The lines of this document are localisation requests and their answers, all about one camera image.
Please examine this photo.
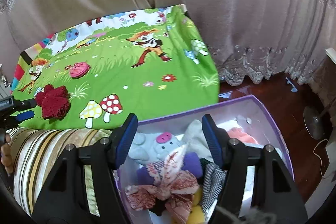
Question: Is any red crochet flower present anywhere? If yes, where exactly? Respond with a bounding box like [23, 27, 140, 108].
[35, 84, 71, 119]

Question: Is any pink fleece cloth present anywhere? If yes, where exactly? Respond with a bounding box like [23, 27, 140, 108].
[227, 127, 258, 144]

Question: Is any purple storage box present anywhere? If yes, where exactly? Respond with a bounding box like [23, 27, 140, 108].
[117, 95, 294, 223]

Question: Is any light blue plush toy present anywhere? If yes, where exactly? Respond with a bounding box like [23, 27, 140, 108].
[128, 132, 184, 165]

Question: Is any floral fabric scrunchie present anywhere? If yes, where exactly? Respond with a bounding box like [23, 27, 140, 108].
[125, 145, 199, 223]

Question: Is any grey knitted cloth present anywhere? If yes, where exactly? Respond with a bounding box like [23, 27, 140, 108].
[182, 119, 213, 162]

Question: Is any grey striped drawstring pouch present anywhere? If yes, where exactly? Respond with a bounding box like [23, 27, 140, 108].
[201, 162, 227, 213]

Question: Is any purple knitted sock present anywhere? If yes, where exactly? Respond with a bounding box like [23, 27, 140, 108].
[137, 152, 203, 185]

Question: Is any left hand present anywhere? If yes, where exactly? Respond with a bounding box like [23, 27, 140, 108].
[1, 134, 13, 175]

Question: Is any white ornate dresser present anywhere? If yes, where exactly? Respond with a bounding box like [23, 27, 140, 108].
[0, 64, 11, 99]

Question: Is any colourful striped blanket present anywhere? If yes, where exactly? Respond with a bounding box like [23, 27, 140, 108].
[10, 34, 53, 94]

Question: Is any pink round crochet coaster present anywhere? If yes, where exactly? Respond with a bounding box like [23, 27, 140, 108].
[70, 62, 91, 79]

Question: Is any metal fan base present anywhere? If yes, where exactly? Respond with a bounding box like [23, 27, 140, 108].
[303, 106, 327, 140]

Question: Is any cartoon green bedsheet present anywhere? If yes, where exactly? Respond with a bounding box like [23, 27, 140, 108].
[13, 5, 219, 130]

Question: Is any white side table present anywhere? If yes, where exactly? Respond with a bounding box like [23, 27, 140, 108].
[325, 48, 336, 64]

